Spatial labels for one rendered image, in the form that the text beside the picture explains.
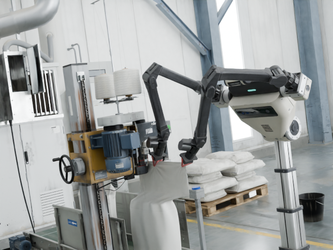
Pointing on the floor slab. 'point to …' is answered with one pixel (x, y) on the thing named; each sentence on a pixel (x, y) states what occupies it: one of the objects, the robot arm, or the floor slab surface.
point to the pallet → (208, 208)
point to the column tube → (88, 208)
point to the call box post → (200, 224)
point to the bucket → (312, 206)
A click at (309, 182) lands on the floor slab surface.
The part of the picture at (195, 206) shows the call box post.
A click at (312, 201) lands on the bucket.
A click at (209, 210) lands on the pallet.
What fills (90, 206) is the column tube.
